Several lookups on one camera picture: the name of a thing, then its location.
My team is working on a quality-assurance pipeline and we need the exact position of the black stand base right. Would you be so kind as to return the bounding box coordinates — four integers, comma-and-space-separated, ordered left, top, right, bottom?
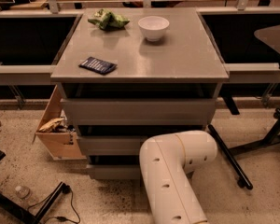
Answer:
207, 105, 280, 190

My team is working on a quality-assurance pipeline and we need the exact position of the black cable on floor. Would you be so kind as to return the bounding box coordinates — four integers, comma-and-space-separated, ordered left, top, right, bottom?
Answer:
27, 187, 82, 224

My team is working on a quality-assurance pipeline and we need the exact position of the wooden box on floor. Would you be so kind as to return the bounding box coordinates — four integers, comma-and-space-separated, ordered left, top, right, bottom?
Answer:
35, 87, 86, 160

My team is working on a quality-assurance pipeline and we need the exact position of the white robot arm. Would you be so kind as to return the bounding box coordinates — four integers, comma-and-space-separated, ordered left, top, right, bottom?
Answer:
139, 131, 217, 224

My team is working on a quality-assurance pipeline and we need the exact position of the clear plastic bottle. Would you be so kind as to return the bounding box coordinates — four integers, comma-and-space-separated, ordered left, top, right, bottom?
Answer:
15, 186, 31, 200

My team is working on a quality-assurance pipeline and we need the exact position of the grey metal rail frame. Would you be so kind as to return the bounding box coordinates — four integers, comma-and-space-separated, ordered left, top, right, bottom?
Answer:
0, 7, 280, 85

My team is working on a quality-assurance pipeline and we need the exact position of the crumpled yellow bag in box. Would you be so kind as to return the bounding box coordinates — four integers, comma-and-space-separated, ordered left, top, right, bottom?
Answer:
39, 118, 64, 133

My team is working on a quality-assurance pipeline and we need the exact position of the dark blue snack packet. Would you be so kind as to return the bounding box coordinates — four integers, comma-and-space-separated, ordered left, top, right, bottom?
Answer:
78, 57, 117, 75

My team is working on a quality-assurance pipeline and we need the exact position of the grey top drawer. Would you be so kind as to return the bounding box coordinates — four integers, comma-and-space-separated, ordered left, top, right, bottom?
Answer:
61, 99, 215, 125

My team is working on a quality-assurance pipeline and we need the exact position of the grey middle drawer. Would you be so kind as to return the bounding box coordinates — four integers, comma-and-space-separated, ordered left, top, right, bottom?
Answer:
77, 125, 203, 156

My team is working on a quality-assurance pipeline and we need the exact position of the grey drawer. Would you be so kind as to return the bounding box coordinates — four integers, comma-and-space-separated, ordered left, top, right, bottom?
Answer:
61, 99, 215, 125
77, 125, 203, 156
86, 155, 141, 180

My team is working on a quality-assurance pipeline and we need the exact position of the grey bottom drawer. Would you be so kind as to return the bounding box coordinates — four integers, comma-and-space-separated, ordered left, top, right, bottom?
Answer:
86, 155, 141, 180

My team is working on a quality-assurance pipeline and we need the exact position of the grey drawer cabinet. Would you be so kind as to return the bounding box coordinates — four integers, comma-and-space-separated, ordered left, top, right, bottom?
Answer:
51, 8, 229, 172

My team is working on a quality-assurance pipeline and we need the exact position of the black stand leg left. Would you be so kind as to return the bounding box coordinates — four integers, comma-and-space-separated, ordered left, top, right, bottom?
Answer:
0, 181, 72, 224

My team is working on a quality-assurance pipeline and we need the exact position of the white bowl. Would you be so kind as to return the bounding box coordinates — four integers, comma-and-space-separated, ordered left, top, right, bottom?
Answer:
138, 16, 170, 42

